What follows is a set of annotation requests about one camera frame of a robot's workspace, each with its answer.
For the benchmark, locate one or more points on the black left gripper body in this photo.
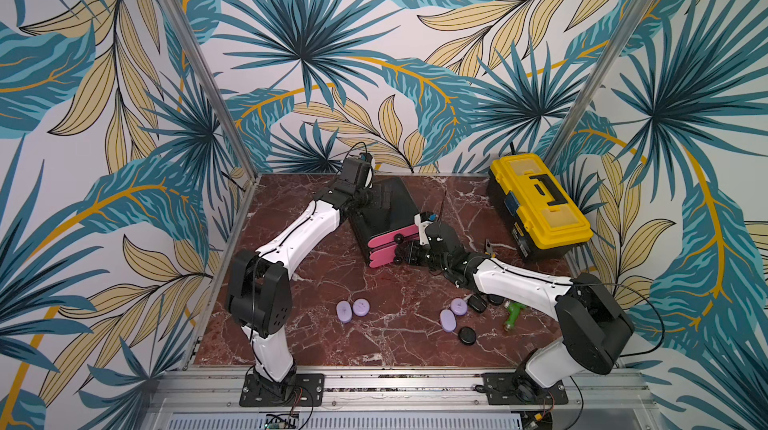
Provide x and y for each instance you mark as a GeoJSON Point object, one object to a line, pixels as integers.
{"type": "Point", "coordinates": [365, 196]}

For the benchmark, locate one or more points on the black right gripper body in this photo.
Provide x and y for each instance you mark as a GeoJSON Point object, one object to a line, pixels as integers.
{"type": "Point", "coordinates": [417, 248]}

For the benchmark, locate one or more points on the pink top drawer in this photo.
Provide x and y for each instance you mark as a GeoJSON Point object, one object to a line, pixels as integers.
{"type": "Point", "coordinates": [393, 237]}

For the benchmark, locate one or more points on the black pink drawer cabinet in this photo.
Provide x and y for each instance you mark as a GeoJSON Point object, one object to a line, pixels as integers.
{"type": "Point", "coordinates": [369, 223]}

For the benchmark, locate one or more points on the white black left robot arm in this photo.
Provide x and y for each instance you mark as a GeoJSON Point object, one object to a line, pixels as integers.
{"type": "Point", "coordinates": [259, 296]}

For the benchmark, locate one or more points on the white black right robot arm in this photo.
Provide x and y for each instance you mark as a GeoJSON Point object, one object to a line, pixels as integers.
{"type": "Point", "coordinates": [594, 327]}

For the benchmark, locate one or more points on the purple round earphone case right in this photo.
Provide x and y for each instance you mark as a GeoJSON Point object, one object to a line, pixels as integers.
{"type": "Point", "coordinates": [459, 307]}

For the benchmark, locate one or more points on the purple round earphone case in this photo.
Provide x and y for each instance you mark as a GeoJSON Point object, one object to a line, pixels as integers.
{"type": "Point", "coordinates": [361, 307]}
{"type": "Point", "coordinates": [459, 307]}

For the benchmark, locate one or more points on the black oval earphone case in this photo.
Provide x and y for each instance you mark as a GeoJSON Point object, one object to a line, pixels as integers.
{"type": "Point", "coordinates": [477, 303]}

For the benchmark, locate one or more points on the purple oval earphone case right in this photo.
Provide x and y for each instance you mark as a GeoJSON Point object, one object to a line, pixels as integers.
{"type": "Point", "coordinates": [448, 320]}

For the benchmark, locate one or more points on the purple oval earphone case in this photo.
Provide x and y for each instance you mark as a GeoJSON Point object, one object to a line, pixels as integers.
{"type": "Point", "coordinates": [344, 312]}
{"type": "Point", "coordinates": [448, 320]}

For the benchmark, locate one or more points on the black round earphone case middle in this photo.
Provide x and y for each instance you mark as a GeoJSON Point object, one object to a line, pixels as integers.
{"type": "Point", "coordinates": [495, 299]}

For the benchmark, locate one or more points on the black round earphone case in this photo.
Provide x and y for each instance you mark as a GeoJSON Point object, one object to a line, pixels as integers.
{"type": "Point", "coordinates": [467, 336]}
{"type": "Point", "coordinates": [495, 299]}

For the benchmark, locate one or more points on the black round earphone case front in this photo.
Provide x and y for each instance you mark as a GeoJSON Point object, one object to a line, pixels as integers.
{"type": "Point", "coordinates": [467, 336]}

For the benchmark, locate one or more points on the green plastic bottle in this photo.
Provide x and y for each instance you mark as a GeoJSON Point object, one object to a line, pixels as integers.
{"type": "Point", "coordinates": [514, 310]}

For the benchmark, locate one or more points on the purple round earphone case left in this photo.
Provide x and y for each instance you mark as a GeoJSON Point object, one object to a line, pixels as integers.
{"type": "Point", "coordinates": [361, 307]}

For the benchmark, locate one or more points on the yellow black toolbox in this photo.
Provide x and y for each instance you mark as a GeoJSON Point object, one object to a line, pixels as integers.
{"type": "Point", "coordinates": [541, 217]}

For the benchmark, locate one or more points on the purple oval earphone case left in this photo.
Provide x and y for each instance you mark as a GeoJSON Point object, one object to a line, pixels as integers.
{"type": "Point", "coordinates": [344, 312]}

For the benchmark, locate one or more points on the yellow handled pliers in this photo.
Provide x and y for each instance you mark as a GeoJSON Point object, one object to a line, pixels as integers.
{"type": "Point", "coordinates": [489, 249]}

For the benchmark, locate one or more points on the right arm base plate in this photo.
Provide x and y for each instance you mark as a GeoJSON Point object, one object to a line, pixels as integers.
{"type": "Point", "coordinates": [512, 389]}

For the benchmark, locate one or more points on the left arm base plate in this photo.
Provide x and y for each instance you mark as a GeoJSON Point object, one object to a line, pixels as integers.
{"type": "Point", "coordinates": [300, 390]}

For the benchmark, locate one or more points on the aluminium front rail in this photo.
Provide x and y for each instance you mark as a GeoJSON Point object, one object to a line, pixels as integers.
{"type": "Point", "coordinates": [218, 389]}

